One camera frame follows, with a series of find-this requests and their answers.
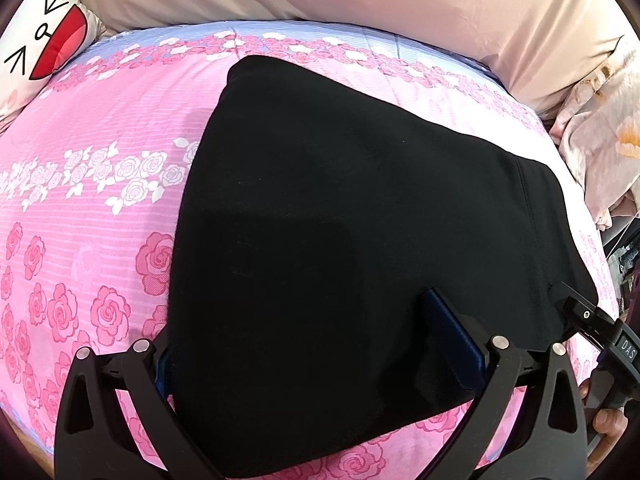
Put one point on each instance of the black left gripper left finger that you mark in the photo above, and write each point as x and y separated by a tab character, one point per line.
162	365

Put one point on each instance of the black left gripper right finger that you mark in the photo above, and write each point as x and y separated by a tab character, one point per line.
462	339

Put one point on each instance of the black pants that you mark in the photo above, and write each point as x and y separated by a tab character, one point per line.
313	223

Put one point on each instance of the right hand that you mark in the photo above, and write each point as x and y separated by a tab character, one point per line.
610	426

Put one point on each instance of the pink floral bed sheet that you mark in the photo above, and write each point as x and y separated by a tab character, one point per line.
93	170

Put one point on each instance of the grey floral blanket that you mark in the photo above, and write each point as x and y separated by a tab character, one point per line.
597	133

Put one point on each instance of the beige pillow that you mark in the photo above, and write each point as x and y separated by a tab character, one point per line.
537	48

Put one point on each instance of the white cartoon face cushion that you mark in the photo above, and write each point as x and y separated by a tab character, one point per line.
38	38

